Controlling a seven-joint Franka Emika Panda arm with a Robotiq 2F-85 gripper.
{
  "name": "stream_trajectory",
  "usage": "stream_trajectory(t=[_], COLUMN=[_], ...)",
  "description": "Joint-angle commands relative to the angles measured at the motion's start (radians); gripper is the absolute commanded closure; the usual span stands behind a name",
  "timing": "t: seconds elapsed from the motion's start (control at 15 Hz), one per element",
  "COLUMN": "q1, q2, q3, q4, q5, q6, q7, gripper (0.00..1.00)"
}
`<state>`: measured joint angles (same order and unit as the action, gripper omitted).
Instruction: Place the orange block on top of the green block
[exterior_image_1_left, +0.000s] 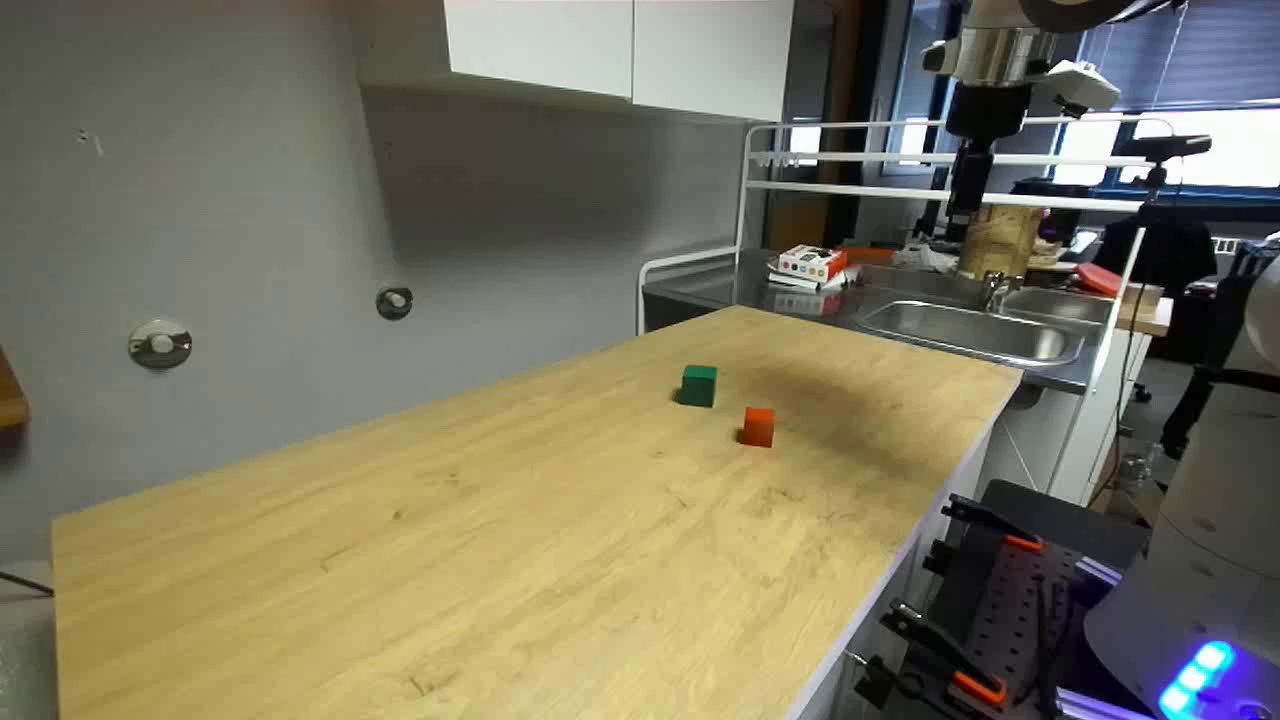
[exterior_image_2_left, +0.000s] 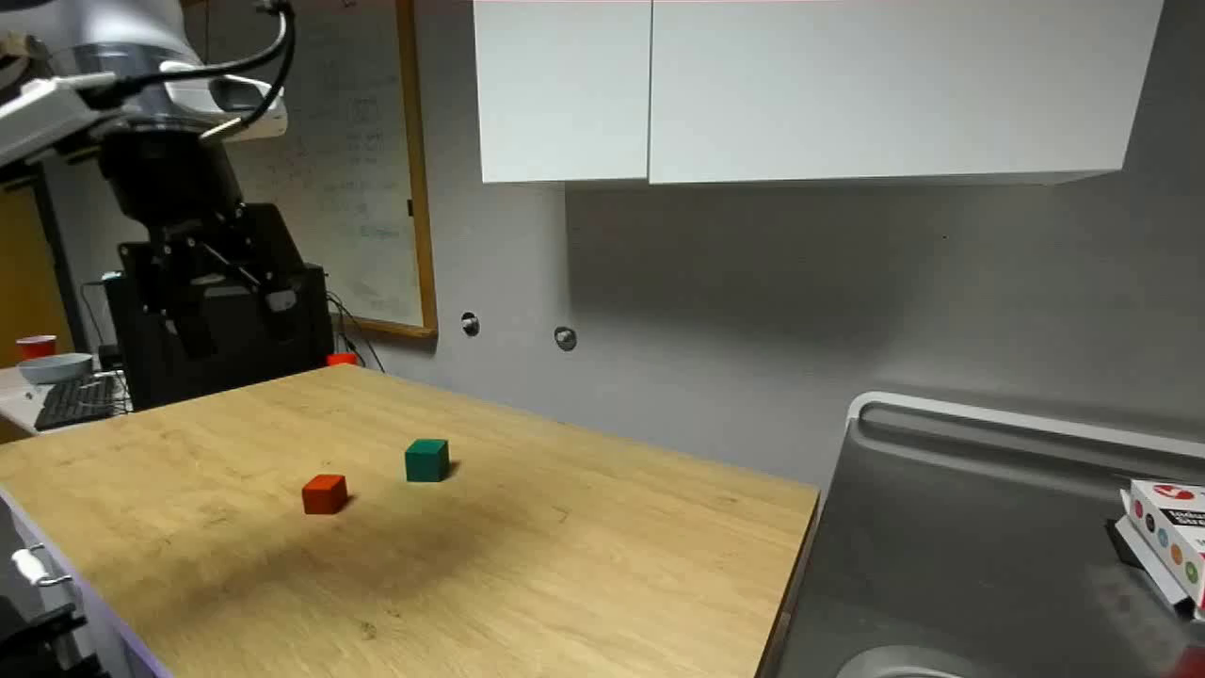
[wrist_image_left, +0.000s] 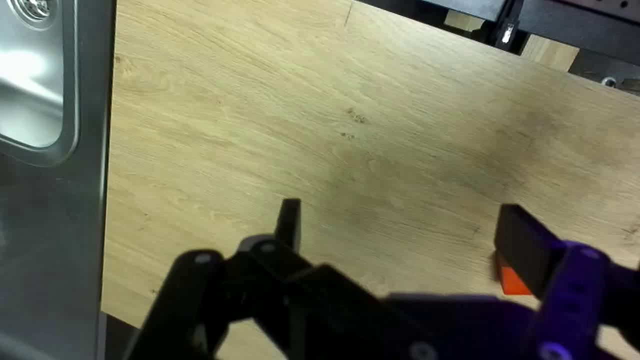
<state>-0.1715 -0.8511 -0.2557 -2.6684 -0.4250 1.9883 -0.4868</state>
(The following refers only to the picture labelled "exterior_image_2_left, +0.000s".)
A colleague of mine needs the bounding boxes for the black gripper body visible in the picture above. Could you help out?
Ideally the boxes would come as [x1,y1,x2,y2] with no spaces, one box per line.
[102,129,294,316]

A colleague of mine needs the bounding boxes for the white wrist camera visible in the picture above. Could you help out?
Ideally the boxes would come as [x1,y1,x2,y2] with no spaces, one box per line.
[0,72,117,164]

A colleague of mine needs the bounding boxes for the whiteboard with wooden frame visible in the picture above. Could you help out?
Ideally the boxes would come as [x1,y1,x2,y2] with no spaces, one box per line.
[230,0,436,340]

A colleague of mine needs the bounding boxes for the stainless steel sink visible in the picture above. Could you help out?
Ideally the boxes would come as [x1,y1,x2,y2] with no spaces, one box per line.
[760,392,1205,678]

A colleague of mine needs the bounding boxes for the white wall cabinet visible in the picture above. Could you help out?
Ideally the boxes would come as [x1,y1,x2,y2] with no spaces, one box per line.
[473,0,1163,185]

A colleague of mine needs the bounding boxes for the green block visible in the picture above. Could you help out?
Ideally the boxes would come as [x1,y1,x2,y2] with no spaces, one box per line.
[403,438,454,483]

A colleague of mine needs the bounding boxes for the black keyboard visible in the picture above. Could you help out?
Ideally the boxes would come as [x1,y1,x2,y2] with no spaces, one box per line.
[36,376,112,429]

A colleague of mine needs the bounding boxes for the round wall fitting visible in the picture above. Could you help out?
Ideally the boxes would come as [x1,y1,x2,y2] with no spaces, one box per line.
[555,328,582,350]
[461,311,483,335]

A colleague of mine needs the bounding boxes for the white bowl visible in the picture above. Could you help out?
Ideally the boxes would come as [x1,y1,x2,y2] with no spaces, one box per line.
[18,355,93,382]

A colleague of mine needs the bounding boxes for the orange block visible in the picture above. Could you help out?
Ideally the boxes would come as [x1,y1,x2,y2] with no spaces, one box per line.
[301,474,352,515]

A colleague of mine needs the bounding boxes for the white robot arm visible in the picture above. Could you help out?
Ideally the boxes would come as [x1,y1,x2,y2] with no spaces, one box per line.
[0,0,299,355]

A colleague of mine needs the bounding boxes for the red plastic cup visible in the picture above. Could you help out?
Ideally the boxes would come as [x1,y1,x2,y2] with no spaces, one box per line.
[16,335,57,360]

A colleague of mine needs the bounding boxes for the colourful dotted box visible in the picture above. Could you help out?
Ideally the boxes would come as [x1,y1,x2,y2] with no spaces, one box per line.
[1121,478,1205,621]

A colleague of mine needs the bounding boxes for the black computer monitor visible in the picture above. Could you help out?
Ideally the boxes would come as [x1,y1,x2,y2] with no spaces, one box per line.
[106,267,331,410]

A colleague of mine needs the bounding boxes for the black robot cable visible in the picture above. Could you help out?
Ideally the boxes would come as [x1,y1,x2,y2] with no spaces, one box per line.
[109,0,301,144]

